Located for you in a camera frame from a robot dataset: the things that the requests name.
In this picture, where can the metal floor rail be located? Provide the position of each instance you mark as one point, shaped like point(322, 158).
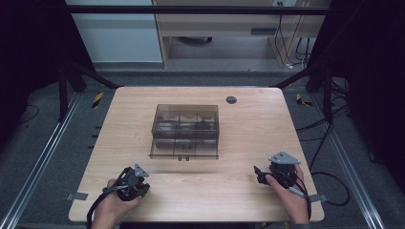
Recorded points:
point(349, 165)
point(41, 165)

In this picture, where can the smoky transparent drawer organizer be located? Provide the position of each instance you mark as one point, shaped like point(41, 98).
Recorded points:
point(185, 127)

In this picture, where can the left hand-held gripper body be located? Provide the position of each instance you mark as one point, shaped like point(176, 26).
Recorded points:
point(130, 187)

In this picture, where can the person's left hand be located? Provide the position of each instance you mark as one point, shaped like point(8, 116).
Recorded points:
point(110, 211)

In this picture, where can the black curtain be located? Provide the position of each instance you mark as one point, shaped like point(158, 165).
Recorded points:
point(31, 47)
point(375, 63)

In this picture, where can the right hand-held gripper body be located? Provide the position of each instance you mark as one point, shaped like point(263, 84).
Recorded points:
point(283, 160)

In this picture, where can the light wooden desk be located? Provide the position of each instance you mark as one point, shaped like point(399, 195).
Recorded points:
point(223, 24)

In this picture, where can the dark round table grommet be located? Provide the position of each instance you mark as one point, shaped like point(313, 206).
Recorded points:
point(231, 99)

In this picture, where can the white cabinet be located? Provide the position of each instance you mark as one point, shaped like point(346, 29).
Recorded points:
point(117, 38)

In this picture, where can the person's right hand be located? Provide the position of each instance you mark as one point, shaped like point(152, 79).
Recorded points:
point(294, 205)

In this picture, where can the black metal frame stand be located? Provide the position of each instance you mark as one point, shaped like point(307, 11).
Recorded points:
point(328, 95)
point(62, 95)

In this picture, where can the black horizontal frame bar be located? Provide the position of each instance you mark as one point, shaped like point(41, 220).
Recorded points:
point(191, 10)

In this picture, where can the grey table edge clip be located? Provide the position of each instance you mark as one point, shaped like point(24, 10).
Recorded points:
point(317, 198)
point(77, 196)

